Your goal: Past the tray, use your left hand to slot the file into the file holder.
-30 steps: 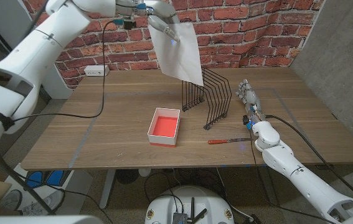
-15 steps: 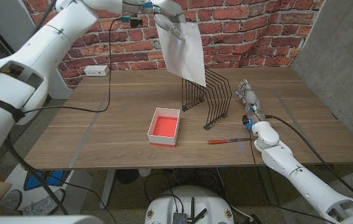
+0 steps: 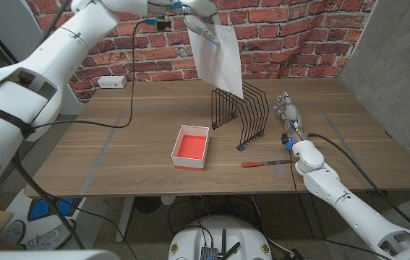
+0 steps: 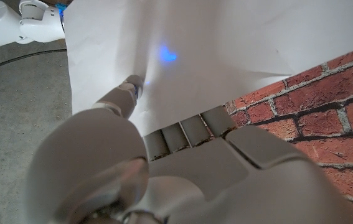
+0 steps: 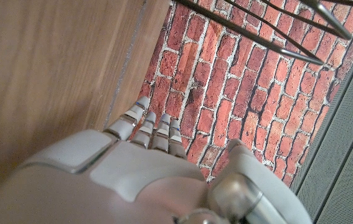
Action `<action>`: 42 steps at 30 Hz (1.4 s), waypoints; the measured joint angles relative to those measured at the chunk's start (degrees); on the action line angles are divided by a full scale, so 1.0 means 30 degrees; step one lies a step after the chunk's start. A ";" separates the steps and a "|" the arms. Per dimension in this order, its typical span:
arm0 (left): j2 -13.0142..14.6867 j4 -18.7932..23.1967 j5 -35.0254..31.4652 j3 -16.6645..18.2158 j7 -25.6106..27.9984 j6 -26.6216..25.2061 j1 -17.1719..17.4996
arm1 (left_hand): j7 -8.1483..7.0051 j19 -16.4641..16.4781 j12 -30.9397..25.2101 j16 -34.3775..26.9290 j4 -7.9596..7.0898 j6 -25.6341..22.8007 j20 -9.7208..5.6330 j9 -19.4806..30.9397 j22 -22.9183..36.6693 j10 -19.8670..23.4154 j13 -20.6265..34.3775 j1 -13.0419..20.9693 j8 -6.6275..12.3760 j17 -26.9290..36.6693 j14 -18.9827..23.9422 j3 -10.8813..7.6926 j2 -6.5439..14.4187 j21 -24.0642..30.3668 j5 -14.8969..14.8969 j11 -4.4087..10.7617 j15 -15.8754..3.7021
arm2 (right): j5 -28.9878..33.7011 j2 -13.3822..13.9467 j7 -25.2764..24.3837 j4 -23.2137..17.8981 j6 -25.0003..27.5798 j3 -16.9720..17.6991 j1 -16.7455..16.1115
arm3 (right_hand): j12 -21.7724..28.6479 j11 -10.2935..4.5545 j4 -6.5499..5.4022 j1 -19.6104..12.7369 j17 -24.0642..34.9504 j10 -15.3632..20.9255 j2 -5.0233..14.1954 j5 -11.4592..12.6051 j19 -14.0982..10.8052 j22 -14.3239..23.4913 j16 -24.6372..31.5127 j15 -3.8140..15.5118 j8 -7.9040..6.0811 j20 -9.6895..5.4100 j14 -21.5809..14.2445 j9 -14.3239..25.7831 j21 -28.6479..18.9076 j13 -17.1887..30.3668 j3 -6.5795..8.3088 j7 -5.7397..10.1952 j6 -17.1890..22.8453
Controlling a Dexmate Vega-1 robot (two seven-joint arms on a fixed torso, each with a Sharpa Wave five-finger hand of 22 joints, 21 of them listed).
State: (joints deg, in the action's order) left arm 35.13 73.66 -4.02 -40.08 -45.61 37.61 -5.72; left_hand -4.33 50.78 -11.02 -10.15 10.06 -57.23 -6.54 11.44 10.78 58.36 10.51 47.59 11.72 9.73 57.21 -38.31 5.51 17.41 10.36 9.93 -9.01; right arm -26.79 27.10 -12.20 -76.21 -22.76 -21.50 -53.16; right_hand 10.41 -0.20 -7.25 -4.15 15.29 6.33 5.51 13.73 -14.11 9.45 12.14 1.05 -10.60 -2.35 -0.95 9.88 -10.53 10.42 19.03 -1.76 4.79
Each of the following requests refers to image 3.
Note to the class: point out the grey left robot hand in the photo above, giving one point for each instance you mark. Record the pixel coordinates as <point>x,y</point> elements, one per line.
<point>199,11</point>

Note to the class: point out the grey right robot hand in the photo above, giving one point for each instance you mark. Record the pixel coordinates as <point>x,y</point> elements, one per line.
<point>291,113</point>

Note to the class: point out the white paper file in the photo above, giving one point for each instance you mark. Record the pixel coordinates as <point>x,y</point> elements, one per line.
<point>219,65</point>

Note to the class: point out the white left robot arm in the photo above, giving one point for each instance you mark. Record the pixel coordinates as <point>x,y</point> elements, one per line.
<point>27,90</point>

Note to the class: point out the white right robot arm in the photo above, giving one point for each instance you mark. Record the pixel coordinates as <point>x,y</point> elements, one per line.
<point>356,209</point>

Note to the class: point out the white tray with red inside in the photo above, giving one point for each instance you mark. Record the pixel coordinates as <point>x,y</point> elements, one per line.
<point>191,146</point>

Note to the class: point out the red brick printed backdrop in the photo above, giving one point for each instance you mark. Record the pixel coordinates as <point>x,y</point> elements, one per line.
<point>298,36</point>

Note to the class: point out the white power strip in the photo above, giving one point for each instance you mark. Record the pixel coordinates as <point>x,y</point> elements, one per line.
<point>112,82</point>

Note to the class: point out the black module with antennas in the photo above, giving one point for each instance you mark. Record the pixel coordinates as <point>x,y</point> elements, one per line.
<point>208,252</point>

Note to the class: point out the white robot torso base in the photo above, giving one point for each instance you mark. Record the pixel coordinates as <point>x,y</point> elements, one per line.
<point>190,242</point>

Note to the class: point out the white table leg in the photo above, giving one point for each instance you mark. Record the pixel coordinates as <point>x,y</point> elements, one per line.
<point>125,220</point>

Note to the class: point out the white floor mat blue shapes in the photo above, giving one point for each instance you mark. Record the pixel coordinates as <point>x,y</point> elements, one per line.
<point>34,213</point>

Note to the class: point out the grey sneaker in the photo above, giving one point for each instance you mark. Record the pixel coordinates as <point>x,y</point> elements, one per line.
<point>13,231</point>
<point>45,236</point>

